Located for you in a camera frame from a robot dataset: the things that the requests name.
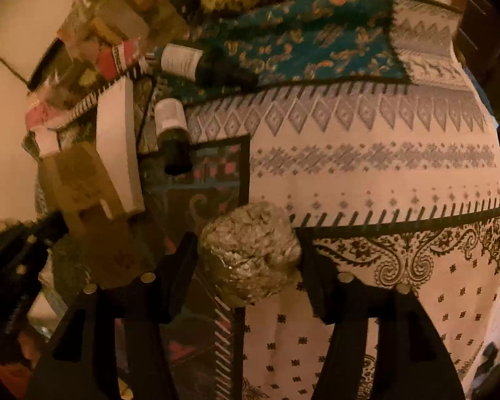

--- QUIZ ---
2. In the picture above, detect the small brown white-label bottle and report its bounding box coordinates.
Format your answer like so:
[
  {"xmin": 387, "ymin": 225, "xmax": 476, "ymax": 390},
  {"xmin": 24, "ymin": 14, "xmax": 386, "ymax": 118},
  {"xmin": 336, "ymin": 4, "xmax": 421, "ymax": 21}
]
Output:
[{"xmin": 154, "ymin": 98, "xmax": 193, "ymax": 176}]

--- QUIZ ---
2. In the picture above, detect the large brown white-label bottle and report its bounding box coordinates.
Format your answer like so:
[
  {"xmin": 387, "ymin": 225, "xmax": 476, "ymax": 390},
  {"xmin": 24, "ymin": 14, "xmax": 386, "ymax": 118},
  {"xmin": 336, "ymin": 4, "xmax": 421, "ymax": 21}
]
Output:
[{"xmin": 152, "ymin": 45, "xmax": 259, "ymax": 89}]

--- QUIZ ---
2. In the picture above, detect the patchwork patterned tablecloth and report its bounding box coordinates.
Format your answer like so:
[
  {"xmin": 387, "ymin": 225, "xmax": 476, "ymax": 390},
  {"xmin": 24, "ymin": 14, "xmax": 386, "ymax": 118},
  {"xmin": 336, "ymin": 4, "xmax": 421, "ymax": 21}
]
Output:
[{"xmin": 21, "ymin": 0, "xmax": 500, "ymax": 400}]

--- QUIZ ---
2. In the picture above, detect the brown cardboard box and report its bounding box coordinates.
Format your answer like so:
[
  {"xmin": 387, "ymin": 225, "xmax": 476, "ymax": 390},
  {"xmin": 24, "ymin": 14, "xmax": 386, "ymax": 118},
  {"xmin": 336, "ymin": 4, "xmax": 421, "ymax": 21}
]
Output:
[{"xmin": 37, "ymin": 142, "xmax": 151, "ymax": 288}]

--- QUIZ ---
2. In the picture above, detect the foil ball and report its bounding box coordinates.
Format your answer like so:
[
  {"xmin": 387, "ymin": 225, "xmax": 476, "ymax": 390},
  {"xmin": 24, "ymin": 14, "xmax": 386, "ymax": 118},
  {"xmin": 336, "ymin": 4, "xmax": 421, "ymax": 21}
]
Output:
[{"xmin": 198, "ymin": 201, "xmax": 303, "ymax": 307}]

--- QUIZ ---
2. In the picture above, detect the white flat box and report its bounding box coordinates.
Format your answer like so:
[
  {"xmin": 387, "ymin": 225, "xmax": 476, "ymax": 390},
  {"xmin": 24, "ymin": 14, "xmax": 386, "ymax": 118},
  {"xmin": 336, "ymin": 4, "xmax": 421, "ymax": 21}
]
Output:
[{"xmin": 95, "ymin": 78, "xmax": 146, "ymax": 219}]

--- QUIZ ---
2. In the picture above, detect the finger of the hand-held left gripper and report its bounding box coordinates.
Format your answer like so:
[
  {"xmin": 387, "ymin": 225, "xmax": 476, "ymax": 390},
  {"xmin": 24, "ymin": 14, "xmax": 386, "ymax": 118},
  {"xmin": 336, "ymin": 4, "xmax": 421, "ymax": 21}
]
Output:
[
  {"xmin": 0, "ymin": 212, "xmax": 67, "ymax": 261},
  {"xmin": 0, "ymin": 254, "xmax": 51, "ymax": 305}
]

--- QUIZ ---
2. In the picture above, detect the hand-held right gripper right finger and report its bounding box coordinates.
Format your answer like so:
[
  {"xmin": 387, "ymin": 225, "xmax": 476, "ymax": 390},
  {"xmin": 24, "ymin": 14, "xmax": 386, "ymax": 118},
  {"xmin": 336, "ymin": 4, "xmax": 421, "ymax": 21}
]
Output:
[{"xmin": 299, "ymin": 232, "xmax": 468, "ymax": 400}]

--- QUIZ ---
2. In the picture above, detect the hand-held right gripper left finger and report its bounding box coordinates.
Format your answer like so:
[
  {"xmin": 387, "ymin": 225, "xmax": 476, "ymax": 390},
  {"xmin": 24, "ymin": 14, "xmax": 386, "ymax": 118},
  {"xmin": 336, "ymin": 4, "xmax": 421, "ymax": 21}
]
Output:
[{"xmin": 25, "ymin": 231, "xmax": 200, "ymax": 400}]

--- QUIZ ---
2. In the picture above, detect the red tube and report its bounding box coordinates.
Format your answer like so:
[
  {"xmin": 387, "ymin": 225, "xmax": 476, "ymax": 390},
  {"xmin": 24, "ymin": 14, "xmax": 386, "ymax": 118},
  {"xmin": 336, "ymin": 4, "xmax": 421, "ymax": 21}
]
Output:
[{"xmin": 98, "ymin": 37, "xmax": 151, "ymax": 78}]

